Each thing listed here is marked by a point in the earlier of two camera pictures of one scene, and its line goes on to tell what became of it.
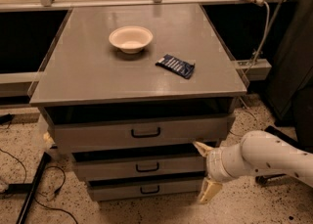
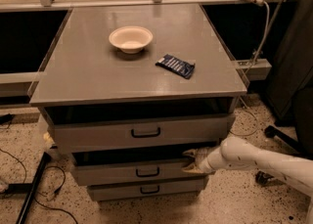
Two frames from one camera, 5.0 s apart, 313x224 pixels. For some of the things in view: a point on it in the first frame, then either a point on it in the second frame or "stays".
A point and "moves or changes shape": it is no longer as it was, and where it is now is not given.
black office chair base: (291, 107) stays
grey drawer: (142, 170) moves or changes shape
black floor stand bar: (28, 188) stays
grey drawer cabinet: (127, 89) stays
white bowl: (130, 39) stays
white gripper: (214, 163) → (204, 162)
